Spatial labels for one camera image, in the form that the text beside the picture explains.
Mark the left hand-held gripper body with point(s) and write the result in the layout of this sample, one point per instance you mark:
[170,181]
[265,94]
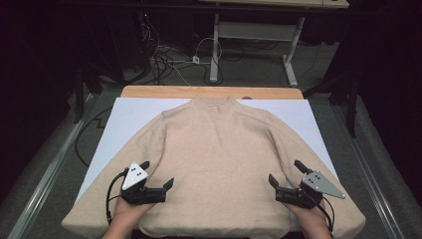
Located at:
[139,194]

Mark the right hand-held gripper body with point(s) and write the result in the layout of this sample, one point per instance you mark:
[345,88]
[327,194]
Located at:
[308,192]

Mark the beige knit sweater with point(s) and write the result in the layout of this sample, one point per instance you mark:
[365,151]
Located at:
[219,149]

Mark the person's left hand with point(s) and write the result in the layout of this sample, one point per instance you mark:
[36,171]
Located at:
[127,215]

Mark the person's right hand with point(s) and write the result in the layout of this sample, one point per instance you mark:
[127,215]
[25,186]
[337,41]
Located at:
[310,220]

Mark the white board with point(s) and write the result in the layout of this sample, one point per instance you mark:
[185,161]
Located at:
[132,116]

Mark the black metal stand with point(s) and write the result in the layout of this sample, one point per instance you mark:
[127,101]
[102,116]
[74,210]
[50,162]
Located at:
[351,106]
[79,93]

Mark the white power adapter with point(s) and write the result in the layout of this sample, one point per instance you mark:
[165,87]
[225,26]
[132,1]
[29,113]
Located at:
[195,59]

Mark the beige desk top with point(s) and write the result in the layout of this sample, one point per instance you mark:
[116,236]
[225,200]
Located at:
[272,2]

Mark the metal floor rail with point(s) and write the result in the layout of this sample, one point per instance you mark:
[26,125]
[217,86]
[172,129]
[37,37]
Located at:
[368,172]
[49,169]

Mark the white metal desk frame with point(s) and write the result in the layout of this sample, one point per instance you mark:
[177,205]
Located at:
[255,31]

